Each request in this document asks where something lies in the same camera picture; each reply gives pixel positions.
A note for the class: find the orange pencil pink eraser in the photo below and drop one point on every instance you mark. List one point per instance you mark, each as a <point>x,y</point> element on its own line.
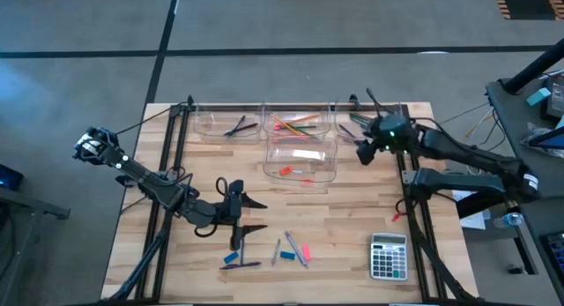
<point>308,118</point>

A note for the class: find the purple pen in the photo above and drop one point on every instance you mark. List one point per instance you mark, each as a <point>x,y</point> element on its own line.
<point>247,265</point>

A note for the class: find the clear blue ballpoint pen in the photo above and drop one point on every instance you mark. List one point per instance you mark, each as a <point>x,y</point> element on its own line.
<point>295,248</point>

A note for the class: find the dark box blue light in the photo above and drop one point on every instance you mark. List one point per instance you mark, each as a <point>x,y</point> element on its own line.
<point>11,178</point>

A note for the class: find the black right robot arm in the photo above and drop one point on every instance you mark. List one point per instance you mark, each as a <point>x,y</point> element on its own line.
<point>462,154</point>

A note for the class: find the black pole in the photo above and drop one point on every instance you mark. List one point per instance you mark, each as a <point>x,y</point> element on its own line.
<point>533,68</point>

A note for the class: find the black diagonal frame brace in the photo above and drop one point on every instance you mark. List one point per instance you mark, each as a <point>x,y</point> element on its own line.
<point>128,278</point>
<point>452,275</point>

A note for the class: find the black floor stand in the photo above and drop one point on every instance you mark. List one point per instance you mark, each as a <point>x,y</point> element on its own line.
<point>44,206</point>

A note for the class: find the clear water bottle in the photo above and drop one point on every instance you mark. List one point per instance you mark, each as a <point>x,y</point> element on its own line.
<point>509,220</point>

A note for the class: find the green crayon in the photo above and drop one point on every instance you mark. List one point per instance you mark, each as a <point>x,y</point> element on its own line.
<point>358,120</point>
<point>359,115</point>

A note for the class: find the teal box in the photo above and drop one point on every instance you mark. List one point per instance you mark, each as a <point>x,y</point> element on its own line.
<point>538,96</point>

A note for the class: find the black orange striped mat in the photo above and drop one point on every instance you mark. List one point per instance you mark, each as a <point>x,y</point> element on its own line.
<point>529,2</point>

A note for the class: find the violet blue crayon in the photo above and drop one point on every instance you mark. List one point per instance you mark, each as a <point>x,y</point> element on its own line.
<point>242,257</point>

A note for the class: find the dark grey side desk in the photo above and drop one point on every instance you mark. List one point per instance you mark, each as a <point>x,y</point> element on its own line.
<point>506,121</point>
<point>529,235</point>

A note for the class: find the large clear plastic bin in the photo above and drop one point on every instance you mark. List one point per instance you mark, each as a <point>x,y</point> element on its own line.
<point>326,165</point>

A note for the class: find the black keyboard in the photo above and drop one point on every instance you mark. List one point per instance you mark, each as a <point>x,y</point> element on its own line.
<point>555,253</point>

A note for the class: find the grey desk calculator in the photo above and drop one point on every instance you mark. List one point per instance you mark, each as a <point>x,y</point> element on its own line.
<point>388,259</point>

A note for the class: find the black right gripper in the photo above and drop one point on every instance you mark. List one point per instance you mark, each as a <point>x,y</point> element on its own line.
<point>396,138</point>

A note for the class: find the black box device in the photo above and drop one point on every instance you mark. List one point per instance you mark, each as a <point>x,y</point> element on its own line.
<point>556,99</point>

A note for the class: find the dark green marker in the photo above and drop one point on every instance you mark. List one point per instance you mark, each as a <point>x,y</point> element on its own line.
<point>299,127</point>

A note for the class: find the blue eraser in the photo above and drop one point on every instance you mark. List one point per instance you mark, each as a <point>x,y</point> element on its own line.
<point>231,257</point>
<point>286,255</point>

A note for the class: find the green pencil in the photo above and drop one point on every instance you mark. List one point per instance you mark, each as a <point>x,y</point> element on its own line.
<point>310,134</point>

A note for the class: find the white paper sheet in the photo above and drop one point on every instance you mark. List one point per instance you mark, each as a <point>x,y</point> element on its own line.
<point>473,220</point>

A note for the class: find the black metal clamp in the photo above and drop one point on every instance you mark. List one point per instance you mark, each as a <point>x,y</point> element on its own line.
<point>354,102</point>

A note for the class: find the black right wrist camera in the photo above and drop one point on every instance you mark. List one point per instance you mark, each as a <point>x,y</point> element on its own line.
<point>365,152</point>

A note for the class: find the clear plastic bag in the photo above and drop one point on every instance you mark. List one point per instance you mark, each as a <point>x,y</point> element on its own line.
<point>535,134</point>

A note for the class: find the pink highlighter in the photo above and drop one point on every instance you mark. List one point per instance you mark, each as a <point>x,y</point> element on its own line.
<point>291,138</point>

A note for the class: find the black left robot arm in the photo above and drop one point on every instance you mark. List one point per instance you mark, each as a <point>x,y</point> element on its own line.
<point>145,182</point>

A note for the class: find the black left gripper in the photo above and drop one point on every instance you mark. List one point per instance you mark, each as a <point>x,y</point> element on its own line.
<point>236,215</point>

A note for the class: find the black pen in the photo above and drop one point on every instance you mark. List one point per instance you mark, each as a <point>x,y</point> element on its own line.
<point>241,121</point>
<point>242,129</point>

